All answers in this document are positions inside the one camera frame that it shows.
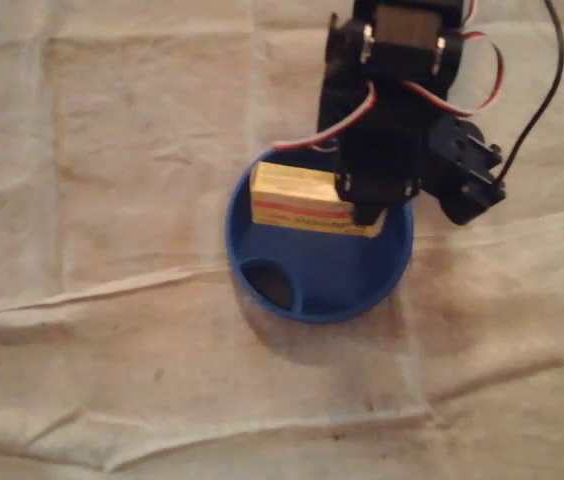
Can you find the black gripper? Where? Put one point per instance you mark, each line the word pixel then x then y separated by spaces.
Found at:
pixel 373 192

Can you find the yellow cardboard box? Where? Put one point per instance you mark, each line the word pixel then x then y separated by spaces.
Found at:
pixel 292 195

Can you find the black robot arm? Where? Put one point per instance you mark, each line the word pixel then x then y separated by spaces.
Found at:
pixel 402 55

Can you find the blue round bowl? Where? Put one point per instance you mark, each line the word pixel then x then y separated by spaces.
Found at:
pixel 322 270

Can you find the beige wrinkled cloth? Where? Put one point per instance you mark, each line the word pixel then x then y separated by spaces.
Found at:
pixel 112 375

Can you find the black gripper-mounted camera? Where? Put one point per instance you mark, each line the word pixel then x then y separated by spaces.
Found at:
pixel 467 170

